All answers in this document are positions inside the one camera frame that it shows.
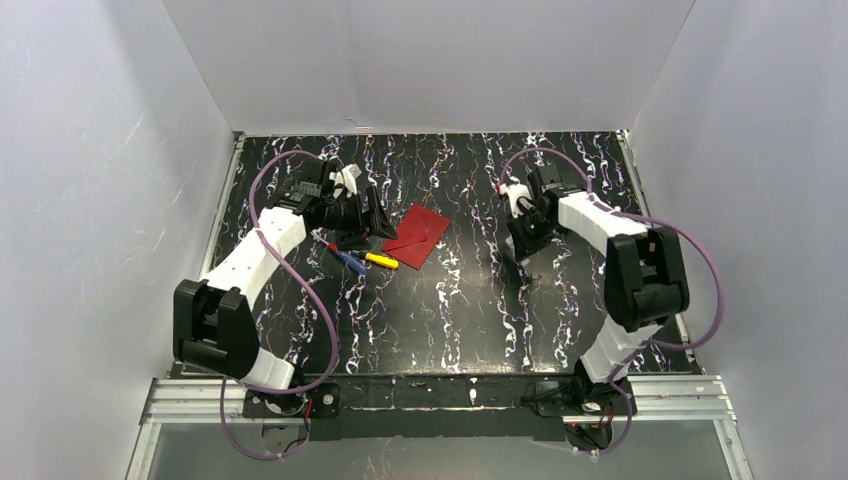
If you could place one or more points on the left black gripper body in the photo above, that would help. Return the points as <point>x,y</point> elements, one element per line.
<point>365,213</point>

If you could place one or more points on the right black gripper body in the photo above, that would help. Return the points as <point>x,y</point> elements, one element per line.
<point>528,234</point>

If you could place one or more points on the red envelope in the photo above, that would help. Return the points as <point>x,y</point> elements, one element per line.
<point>418,233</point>

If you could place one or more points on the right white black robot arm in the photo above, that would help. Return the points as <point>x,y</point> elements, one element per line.
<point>644,278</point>

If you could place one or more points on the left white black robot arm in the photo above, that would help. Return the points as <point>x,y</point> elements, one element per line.
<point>214,326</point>

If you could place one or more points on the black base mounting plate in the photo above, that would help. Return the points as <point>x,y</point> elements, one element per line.
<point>538,406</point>

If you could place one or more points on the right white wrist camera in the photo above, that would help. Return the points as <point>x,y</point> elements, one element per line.
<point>519,198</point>

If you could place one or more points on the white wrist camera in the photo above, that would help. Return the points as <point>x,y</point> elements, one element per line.
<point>345,181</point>
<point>519,198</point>

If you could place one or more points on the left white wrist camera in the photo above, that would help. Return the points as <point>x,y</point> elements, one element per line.
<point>345,181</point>

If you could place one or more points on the yellow handled screwdriver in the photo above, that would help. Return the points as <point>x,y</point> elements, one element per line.
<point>377,259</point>

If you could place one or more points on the aluminium frame rail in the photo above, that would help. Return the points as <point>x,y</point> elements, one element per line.
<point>657,398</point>

